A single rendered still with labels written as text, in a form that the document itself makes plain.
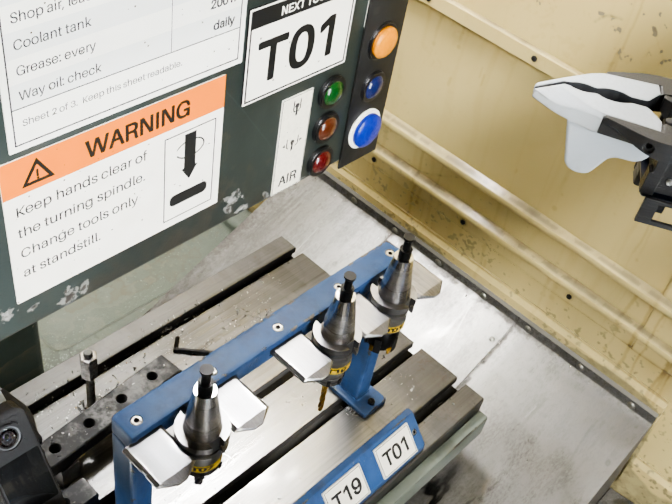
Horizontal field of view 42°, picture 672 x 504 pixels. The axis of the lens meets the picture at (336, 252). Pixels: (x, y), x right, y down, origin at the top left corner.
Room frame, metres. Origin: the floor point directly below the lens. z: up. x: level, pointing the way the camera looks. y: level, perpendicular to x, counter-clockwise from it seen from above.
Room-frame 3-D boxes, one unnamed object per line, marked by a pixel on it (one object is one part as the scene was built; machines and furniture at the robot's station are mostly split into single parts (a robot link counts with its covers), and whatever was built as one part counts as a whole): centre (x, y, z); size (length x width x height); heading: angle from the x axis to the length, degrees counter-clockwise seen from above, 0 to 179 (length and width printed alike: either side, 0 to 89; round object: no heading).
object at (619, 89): (0.58, -0.17, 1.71); 0.09 x 0.03 x 0.06; 84
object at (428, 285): (0.88, -0.12, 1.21); 0.07 x 0.05 x 0.01; 54
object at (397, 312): (0.84, -0.09, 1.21); 0.06 x 0.06 x 0.03
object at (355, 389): (0.91, -0.07, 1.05); 0.10 x 0.05 x 0.30; 54
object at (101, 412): (0.74, 0.28, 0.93); 0.26 x 0.05 x 0.06; 149
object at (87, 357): (0.78, 0.32, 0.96); 0.03 x 0.03 x 0.13
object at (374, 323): (0.79, -0.05, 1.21); 0.07 x 0.05 x 0.01; 54
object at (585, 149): (0.55, -0.16, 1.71); 0.09 x 0.03 x 0.06; 84
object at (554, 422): (0.99, -0.05, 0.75); 0.89 x 0.70 x 0.26; 54
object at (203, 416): (0.57, 0.11, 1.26); 0.04 x 0.04 x 0.07
